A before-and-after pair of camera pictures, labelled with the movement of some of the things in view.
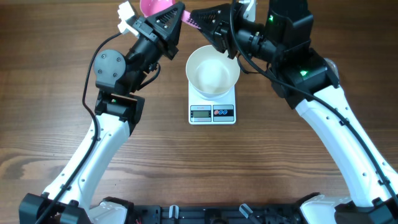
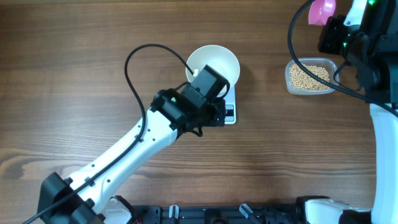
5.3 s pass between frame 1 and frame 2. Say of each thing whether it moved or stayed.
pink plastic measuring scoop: moved
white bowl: stayed
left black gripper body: moved
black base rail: stayed
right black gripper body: moved
